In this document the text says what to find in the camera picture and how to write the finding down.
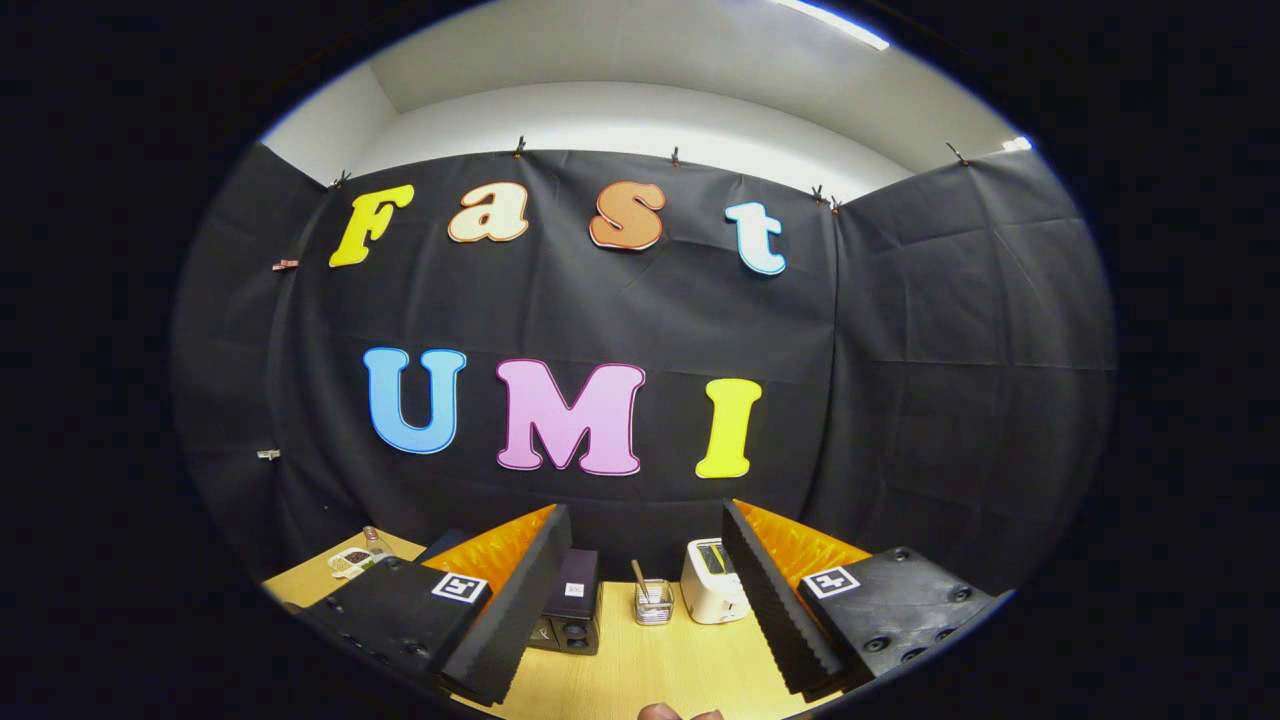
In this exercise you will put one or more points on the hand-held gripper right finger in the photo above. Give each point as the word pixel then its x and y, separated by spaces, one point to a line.
pixel 775 605

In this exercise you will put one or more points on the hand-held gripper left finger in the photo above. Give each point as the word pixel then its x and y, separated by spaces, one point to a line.
pixel 515 605

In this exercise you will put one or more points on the black toaster oven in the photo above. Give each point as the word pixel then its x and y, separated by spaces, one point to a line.
pixel 572 600

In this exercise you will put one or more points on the cream pop-up toaster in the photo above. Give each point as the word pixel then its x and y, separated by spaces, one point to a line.
pixel 712 585

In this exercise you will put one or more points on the wooden stick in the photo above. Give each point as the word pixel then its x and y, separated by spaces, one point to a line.
pixel 639 572

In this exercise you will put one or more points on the clear plastic water bottle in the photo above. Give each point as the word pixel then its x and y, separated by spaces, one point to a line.
pixel 376 544

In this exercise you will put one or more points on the white snack packet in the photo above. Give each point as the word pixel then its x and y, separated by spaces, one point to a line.
pixel 350 560

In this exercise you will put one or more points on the row of black clips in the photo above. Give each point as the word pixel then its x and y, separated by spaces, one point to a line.
pixel 519 148

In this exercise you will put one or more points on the small ceiling light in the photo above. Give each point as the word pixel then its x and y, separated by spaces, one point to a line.
pixel 1017 144

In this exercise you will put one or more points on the long ceiling light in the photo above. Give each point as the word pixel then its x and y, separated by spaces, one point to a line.
pixel 830 22

